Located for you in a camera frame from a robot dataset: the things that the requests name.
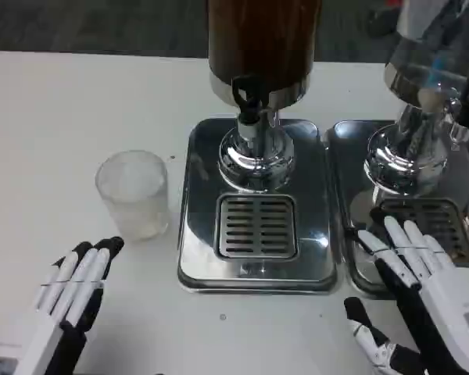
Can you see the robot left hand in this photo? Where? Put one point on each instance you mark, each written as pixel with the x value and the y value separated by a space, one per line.
pixel 68 281

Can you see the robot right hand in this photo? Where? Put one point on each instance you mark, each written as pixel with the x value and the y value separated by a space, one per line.
pixel 445 297

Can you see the clear ribbed glass cup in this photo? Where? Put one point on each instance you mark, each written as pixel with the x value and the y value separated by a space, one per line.
pixel 134 199

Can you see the slotted steel drain grid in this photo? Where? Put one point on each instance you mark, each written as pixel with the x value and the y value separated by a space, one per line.
pixel 258 226
pixel 437 215

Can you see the steel drip tray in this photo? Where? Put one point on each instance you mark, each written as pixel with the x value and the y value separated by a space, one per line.
pixel 316 195
pixel 349 176

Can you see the drink dispenser with clear tank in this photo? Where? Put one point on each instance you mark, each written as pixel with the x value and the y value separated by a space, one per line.
pixel 426 58

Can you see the drink dispenser with brown drink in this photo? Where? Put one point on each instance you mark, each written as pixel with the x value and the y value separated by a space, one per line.
pixel 258 39

